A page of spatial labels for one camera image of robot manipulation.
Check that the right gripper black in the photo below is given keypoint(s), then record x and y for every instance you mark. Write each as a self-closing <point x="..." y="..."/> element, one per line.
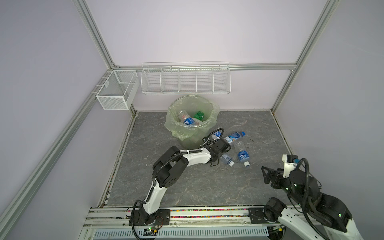
<point x="278" y="174"/>

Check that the green soda bottle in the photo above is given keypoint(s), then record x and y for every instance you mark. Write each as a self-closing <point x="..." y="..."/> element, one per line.
<point x="199" y="116"/>

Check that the water bottle blue label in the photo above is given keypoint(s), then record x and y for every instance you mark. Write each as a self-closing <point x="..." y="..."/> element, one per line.
<point x="242" y="153"/>
<point x="186" y="119"/>

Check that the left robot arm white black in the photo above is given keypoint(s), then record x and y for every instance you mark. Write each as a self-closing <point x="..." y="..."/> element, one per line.
<point x="166" y="172"/>

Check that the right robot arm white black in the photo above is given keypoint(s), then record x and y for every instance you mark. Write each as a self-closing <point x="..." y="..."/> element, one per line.
<point x="326" y="217"/>

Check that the water bottle near bin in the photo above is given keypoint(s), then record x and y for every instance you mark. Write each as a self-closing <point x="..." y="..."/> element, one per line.
<point x="217" y="134"/>

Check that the mesh bin with green bag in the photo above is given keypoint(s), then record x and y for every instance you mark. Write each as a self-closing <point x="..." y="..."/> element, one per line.
<point x="191" y="137"/>

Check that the blue cap bottle far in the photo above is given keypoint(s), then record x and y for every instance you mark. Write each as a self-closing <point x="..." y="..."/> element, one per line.
<point x="234" y="137"/>

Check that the white mesh box basket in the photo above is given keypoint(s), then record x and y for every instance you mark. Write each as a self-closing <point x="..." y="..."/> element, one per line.
<point x="118" y="91"/>

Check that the white wire shelf basket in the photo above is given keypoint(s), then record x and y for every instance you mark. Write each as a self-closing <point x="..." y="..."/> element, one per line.
<point x="179" y="78"/>

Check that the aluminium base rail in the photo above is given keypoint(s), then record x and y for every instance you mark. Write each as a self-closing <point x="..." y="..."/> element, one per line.
<point x="196" y="223"/>

